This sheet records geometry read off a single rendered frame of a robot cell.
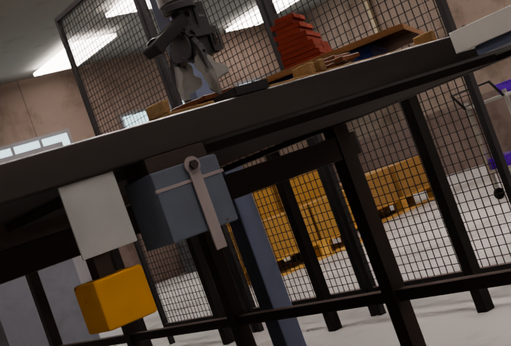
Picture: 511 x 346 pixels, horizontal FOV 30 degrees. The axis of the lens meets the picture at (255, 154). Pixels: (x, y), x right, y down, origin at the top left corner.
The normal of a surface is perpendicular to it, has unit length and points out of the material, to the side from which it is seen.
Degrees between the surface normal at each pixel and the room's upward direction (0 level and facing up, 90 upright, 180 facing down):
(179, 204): 90
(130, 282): 90
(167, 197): 90
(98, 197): 90
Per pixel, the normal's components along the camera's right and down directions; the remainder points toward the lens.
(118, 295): 0.55, -0.22
